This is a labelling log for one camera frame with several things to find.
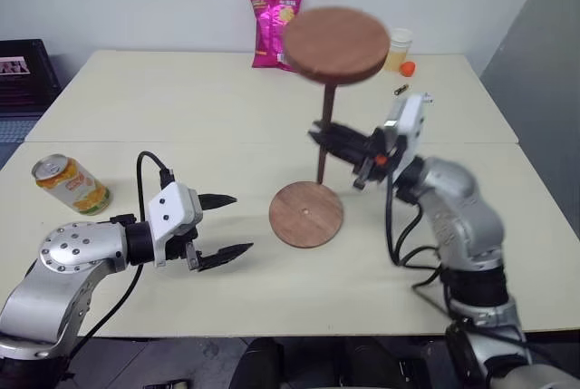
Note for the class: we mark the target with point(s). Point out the dark rounded shape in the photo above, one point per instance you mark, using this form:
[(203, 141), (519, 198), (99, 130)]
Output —
[(258, 364)]

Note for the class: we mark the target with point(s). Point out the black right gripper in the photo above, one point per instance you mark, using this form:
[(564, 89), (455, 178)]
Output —
[(358, 148)]

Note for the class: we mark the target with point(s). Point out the small brass metal piece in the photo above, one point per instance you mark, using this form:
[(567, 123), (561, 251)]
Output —
[(401, 90)]

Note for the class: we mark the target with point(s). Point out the small orange cap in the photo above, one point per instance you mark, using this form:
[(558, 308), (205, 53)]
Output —
[(408, 69)]

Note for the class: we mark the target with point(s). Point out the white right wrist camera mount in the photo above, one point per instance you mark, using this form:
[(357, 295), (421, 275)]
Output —
[(410, 123)]

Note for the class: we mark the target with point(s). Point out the black crate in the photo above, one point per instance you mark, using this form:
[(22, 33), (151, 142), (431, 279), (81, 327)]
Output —
[(22, 71)]

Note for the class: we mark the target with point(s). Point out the pink chip bag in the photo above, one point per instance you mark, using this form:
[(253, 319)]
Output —
[(272, 31)]

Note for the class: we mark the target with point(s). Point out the round wooden base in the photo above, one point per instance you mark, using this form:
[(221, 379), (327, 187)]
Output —
[(306, 216)]

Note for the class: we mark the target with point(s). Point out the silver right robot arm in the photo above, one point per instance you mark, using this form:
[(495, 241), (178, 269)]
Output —
[(457, 203)]

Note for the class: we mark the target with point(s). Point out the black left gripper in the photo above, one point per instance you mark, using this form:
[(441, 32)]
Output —
[(181, 246)]

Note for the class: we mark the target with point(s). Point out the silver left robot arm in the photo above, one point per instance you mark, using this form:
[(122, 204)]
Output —
[(68, 253)]

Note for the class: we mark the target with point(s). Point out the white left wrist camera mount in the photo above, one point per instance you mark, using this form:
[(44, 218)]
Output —
[(171, 210)]

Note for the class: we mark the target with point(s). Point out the clear plastic bottle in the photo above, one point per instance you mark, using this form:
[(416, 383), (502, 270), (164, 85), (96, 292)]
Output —
[(399, 49)]

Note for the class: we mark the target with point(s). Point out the wooden pole with round disc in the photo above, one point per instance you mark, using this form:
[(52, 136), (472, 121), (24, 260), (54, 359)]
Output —
[(335, 42)]

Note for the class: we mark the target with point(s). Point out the orange drink can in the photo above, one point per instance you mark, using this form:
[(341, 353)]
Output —
[(72, 187)]

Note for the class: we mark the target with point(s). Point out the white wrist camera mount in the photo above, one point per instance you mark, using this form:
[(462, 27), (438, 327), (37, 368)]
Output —
[(171, 210), (410, 123)]

